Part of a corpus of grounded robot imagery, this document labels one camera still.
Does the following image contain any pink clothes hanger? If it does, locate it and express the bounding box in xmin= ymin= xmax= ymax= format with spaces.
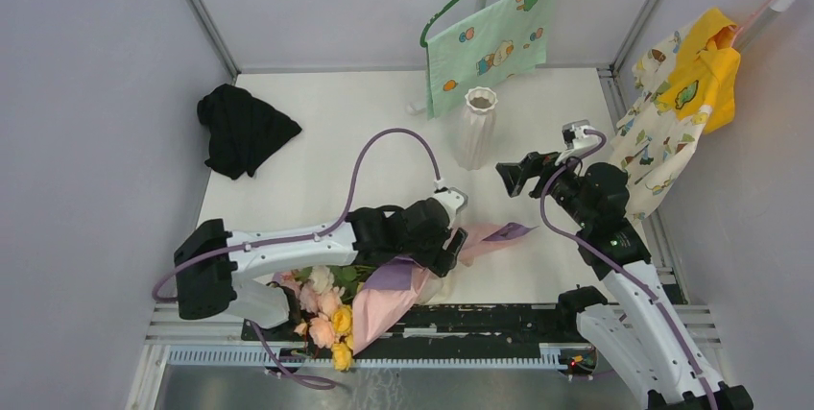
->
xmin=730 ymin=0 xmax=776 ymax=46

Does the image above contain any yellow cartoon print shirt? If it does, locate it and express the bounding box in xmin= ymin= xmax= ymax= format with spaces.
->
xmin=609 ymin=8 xmax=741 ymax=224

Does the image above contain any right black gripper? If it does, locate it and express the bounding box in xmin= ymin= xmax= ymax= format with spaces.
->
xmin=495 ymin=145 xmax=594 ymax=228

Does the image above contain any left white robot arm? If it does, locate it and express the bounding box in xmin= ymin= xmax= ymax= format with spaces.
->
xmin=174 ymin=188 xmax=467 ymax=341

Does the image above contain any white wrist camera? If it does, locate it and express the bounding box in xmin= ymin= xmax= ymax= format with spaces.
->
xmin=432 ymin=187 xmax=468 ymax=229
xmin=556 ymin=120 xmax=606 ymax=165

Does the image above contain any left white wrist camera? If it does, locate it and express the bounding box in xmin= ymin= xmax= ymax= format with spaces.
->
xmin=432 ymin=187 xmax=468 ymax=229

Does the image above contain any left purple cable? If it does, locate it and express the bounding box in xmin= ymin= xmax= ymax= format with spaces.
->
xmin=151 ymin=128 xmax=444 ymax=391

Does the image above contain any white slotted cable duct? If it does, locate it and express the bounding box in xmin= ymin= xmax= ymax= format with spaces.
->
xmin=166 ymin=346 xmax=566 ymax=372

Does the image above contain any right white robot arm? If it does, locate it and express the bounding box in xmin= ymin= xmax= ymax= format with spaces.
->
xmin=495 ymin=153 xmax=754 ymax=409

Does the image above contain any white ribbed vase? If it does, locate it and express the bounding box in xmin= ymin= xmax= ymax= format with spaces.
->
xmin=455 ymin=86 xmax=498 ymax=171

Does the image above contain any pink purple flower bouquet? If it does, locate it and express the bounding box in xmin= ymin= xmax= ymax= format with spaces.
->
xmin=272 ymin=221 xmax=540 ymax=373

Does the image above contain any black cloth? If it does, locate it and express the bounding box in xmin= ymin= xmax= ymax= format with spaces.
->
xmin=196 ymin=84 xmax=302 ymax=180

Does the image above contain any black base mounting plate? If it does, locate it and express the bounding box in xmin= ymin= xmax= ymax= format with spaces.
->
xmin=240 ymin=302 xmax=619 ymax=361

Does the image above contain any small circuit board with LED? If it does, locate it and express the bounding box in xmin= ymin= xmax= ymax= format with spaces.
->
xmin=566 ymin=355 xmax=593 ymax=374

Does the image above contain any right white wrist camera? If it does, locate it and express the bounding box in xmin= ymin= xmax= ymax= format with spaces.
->
xmin=556 ymin=120 xmax=606 ymax=165

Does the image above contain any green cartoon print towel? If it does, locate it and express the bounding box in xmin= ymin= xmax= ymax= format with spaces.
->
xmin=426 ymin=0 xmax=555 ymax=119

